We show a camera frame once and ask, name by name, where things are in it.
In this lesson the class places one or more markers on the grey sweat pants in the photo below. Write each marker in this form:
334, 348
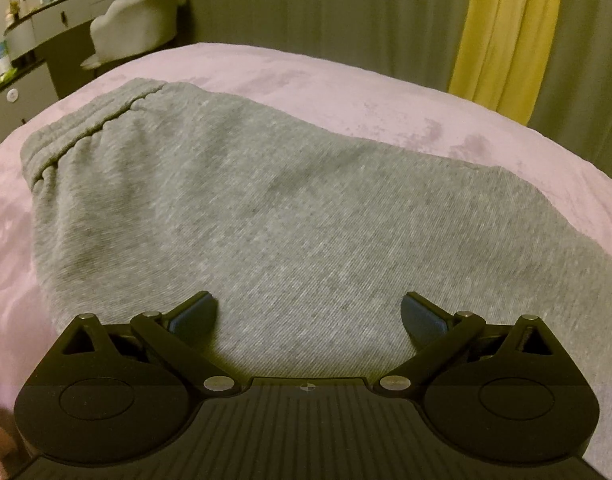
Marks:
308, 239

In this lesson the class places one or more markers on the blue and white box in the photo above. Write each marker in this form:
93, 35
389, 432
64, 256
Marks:
5, 62

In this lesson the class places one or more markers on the dark dressing table with drawers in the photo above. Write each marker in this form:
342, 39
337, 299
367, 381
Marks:
48, 47

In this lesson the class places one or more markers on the yellow curtain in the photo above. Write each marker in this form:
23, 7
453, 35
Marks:
503, 53

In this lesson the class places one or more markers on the pink plush bed blanket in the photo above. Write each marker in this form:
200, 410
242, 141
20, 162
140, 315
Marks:
338, 97

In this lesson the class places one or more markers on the grey-green curtain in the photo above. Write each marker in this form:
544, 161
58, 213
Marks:
418, 41

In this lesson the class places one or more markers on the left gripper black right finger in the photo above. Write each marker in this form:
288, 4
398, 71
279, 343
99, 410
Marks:
505, 394

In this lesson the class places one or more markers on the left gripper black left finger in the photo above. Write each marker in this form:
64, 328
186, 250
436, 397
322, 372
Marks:
108, 394

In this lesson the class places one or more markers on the grey shell-shaped chair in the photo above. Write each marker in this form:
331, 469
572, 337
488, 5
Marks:
129, 28

